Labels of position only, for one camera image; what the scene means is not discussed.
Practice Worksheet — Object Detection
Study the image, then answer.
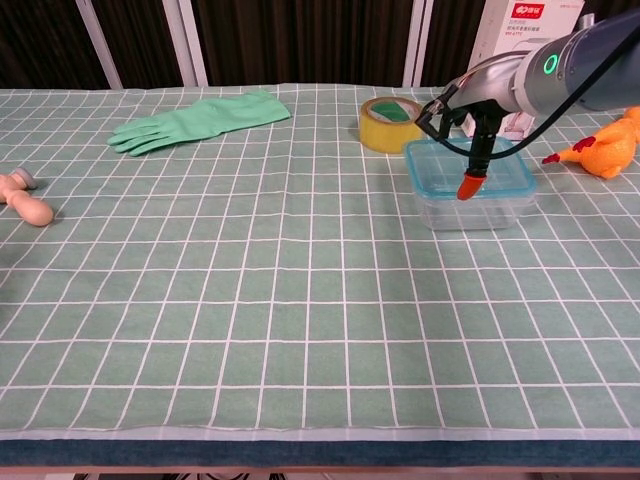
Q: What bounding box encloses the beige wooden toy hammer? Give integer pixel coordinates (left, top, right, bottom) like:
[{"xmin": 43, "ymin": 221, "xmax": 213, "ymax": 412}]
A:
[{"xmin": 0, "ymin": 168, "xmax": 55, "ymax": 228}]

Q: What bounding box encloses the white metal frame post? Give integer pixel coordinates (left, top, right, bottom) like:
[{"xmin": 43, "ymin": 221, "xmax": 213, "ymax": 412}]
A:
[
  {"xmin": 74, "ymin": 0, "xmax": 124, "ymax": 90},
  {"xmin": 402, "ymin": 0, "xmax": 434, "ymax": 88},
  {"xmin": 177, "ymin": 0, "xmax": 209, "ymax": 87}
]

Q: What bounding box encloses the white desk lamp box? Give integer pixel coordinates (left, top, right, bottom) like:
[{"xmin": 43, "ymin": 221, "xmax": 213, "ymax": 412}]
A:
[{"xmin": 458, "ymin": 0, "xmax": 587, "ymax": 142}]

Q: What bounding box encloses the clear plastic container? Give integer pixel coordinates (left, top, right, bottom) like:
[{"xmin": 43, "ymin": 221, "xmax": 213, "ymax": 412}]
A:
[{"xmin": 411, "ymin": 188, "xmax": 539, "ymax": 232}]

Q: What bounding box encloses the black right hand cable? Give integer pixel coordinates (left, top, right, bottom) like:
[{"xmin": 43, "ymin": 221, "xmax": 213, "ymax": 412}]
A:
[{"xmin": 414, "ymin": 9, "xmax": 640, "ymax": 162}]

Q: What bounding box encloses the black pleated curtain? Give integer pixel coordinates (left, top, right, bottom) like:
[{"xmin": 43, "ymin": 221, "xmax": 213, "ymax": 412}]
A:
[{"xmin": 0, "ymin": 0, "xmax": 640, "ymax": 90}]

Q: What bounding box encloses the orange rubber chicken toy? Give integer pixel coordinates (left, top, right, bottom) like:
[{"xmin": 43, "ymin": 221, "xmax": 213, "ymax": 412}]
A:
[{"xmin": 541, "ymin": 104, "xmax": 640, "ymax": 180}]

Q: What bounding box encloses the dark blue under cloth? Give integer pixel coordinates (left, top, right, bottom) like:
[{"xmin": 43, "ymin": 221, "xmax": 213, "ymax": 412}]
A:
[{"xmin": 0, "ymin": 438, "xmax": 640, "ymax": 470}]

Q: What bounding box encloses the yellow packing tape roll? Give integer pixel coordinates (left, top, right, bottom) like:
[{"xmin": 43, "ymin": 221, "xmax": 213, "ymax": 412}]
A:
[{"xmin": 358, "ymin": 96, "xmax": 427, "ymax": 154}]

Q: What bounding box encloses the green rubber glove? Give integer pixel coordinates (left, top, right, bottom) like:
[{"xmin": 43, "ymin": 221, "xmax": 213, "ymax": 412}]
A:
[{"xmin": 106, "ymin": 90, "xmax": 292, "ymax": 158}]

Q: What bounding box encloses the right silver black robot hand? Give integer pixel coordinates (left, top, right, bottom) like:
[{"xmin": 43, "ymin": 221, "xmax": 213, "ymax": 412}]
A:
[{"xmin": 433, "ymin": 52, "xmax": 527, "ymax": 202}]

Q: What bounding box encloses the green white checkered tablecloth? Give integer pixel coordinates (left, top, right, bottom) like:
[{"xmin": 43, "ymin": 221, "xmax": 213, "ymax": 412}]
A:
[{"xmin": 0, "ymin": 82, "xmax": 640, "ymax": 442}]

